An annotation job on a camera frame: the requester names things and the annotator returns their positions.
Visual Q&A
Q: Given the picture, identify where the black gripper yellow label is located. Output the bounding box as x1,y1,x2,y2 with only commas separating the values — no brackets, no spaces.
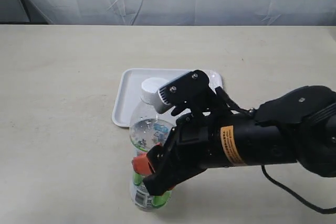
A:
132,113,278,196

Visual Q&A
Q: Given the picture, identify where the clear plastic bottle green label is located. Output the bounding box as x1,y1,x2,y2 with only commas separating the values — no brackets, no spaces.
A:
129,77,173,211

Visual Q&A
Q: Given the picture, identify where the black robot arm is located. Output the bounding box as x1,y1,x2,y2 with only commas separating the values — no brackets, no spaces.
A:
132,86,335,196

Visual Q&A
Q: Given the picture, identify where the white rectangular plastic tray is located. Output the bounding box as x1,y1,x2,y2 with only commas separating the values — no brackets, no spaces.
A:
112,68,224,129

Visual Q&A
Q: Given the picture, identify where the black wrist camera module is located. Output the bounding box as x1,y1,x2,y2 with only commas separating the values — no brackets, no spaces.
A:
153,70,217,116

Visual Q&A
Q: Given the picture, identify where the black cable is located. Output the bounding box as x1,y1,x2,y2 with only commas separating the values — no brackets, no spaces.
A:
261,165,336,214

